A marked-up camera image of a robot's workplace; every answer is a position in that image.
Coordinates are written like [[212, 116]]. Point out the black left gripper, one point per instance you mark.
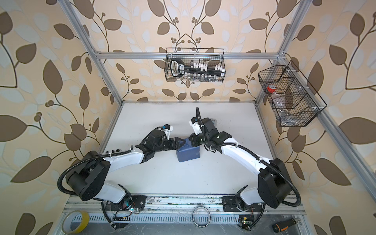
[[176, 144]]

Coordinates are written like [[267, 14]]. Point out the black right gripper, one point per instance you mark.
[[193, 138]]

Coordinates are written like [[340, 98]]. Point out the blue wrapping paper sheet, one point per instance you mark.
[[187, 152]]

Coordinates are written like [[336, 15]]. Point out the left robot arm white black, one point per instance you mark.
[[87, 178]]

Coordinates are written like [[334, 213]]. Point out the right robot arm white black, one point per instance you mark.
[[273, 184]]

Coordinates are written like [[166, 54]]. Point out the black tool set in basket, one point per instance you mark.
[[197, 70]]

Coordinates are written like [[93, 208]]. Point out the red capped plastic bottle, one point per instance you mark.
[[272, 90]]

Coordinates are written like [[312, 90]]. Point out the orange black screwdriver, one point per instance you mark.
[[283, 225]]

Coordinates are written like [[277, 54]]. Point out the yellow tape roll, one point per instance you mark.
[[75, 222]]

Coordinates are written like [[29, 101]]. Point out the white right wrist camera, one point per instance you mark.
[[196, 125]]

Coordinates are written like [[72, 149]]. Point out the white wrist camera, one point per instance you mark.
[[167, 129], [196, 125]]

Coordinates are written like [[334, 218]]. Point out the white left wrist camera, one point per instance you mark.
[[167, 129]]

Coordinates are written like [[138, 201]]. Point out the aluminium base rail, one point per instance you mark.
[[157, 203]]

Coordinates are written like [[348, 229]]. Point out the back wall wire basket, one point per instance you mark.
[[211, 56]]

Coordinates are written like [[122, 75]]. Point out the wall wire basket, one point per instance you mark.
[[211, 56], [298, 102]]

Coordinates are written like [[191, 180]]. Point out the right wall wire basket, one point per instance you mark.
[[298, 102]]

